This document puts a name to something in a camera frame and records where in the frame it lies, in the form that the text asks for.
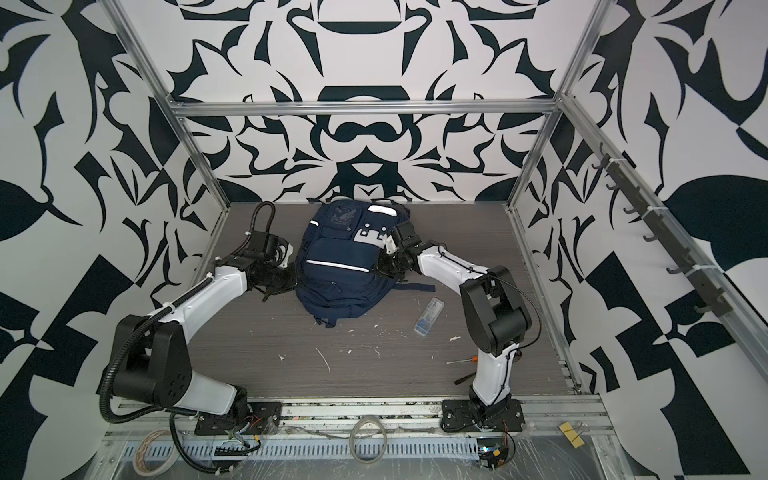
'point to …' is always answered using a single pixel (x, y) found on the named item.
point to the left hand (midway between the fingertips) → (305, 276)
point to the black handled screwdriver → (464, 378)
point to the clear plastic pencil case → (429, 317)
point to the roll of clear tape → (137, 454)
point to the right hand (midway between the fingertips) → (371, 267)
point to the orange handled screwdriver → (473, 359)
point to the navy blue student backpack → (337, 273)
